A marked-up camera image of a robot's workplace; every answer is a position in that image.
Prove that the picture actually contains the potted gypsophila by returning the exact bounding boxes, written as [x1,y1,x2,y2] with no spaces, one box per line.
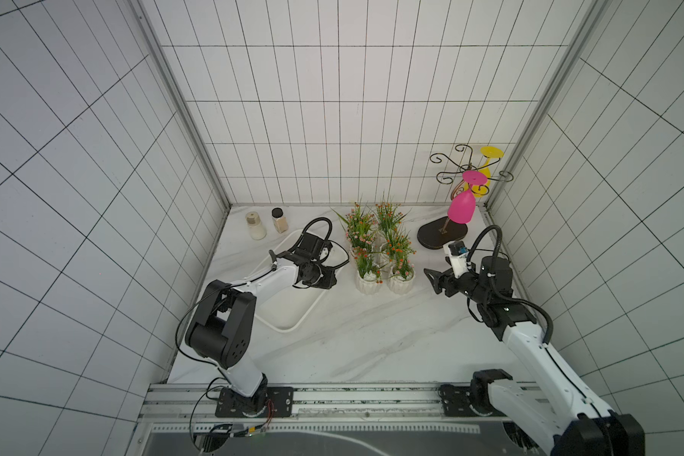
[374,201,406,251]
[350,231,383,296]
[336,203,375,250]
[382,228,415,296]

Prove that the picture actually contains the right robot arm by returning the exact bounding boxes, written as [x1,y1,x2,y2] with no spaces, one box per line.
[424,256,646,455]

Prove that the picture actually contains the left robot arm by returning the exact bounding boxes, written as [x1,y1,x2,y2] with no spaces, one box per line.
[184,232,337,416]

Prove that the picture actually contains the beige cap white bottle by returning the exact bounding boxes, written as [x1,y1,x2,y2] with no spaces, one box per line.
[245,211,267,241]

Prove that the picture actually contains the black cap spice bottle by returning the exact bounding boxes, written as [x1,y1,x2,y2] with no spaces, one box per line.
[272,207,289,234]

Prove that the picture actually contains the magenta wine glass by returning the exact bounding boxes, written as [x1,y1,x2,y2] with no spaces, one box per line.
[448,170,488,224]

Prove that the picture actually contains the yellow wine glass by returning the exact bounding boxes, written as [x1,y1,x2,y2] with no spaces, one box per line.
[471,146,504,199]

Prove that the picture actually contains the black wire glass rack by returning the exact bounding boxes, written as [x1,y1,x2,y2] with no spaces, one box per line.
[417,144,514,250]

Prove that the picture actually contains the aluminium mounting rail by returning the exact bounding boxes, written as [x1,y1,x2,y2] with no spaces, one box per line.
[139,383,510,432]

